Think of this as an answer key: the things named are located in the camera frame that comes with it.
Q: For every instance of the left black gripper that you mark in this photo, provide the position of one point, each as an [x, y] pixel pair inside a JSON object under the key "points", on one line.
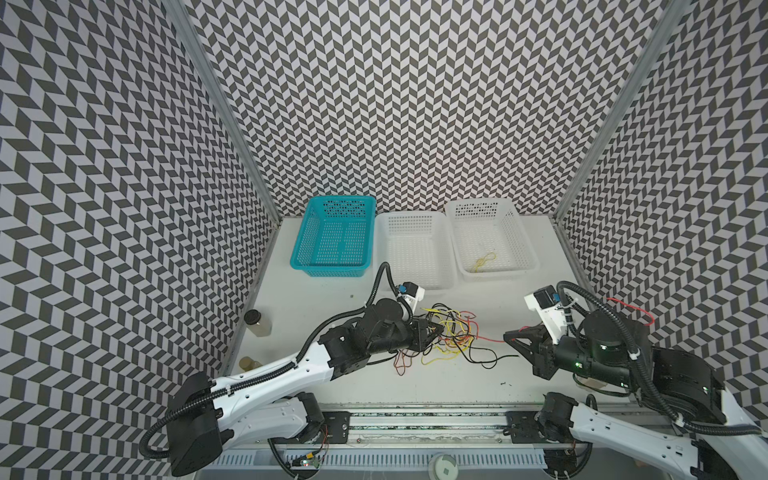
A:
{"points": [[420, 338]]}

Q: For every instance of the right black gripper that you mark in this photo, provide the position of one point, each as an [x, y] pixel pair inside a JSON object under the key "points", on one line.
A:
{"points": [[543, 351]]}

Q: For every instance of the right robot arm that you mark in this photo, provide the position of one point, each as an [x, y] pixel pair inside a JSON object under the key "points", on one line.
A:
{"points": [[580, 333]]}

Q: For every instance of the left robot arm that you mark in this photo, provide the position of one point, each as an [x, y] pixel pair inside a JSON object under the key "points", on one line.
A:
{"points": [[207, 416]]}

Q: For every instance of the middle white plastic basket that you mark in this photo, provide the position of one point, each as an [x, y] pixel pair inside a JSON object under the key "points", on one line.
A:
{"points": [[418, 248]]}

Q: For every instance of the white plastic basket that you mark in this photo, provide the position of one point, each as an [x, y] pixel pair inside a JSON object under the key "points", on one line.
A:
{"points": [[489, 239], [418, 248]]}

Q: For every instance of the right white plastic basket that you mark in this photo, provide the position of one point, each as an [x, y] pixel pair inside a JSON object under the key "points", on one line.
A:
{"points": [[489, 239]]}

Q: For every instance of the teal plastic basket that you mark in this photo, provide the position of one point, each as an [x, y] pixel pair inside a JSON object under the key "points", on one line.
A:
{"points": [[335, 238]]}

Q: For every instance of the round white knob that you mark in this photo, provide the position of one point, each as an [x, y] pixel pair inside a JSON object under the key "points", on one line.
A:
{"points": [[443, 467]]}

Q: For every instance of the black cap jar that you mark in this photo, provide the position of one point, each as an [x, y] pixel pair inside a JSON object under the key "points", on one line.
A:
{"points": [[257, 323]]}

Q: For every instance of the yellow liquid bottle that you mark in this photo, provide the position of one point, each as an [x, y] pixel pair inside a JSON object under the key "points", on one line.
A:
{"points": [[247, 364]]}

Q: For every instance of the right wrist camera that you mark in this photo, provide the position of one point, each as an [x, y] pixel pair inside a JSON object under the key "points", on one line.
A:
{"points": [[546, 303]]}

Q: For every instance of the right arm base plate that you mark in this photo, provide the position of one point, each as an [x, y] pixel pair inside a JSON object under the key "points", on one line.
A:
{"points": [[523, 427]]}

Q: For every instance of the aluminium front rail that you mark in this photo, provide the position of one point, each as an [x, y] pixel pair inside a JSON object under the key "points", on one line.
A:
{"points": [[380, 425]]}

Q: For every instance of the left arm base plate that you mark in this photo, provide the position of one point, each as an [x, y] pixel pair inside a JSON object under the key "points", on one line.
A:
{"points": [[335, 427]]}

